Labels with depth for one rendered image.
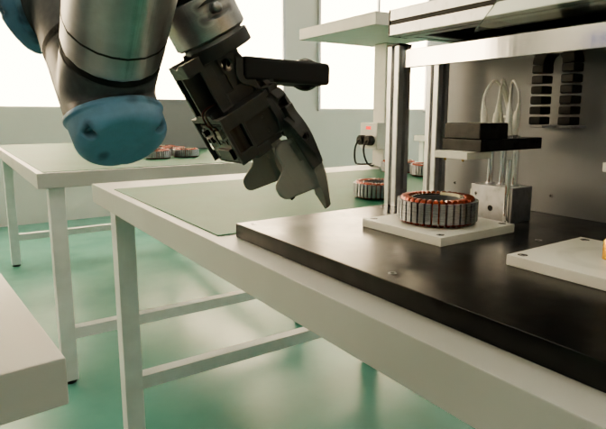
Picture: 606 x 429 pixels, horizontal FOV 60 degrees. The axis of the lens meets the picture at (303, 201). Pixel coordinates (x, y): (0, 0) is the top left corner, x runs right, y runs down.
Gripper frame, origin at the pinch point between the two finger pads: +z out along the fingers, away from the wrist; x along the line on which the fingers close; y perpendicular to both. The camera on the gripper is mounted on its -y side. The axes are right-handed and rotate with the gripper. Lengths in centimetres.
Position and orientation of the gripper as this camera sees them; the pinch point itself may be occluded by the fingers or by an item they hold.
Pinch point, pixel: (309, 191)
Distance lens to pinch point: 62.2
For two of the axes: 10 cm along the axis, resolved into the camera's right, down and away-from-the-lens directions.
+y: -7.2, 5.7, -4.0
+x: 5.6, 1.4, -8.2
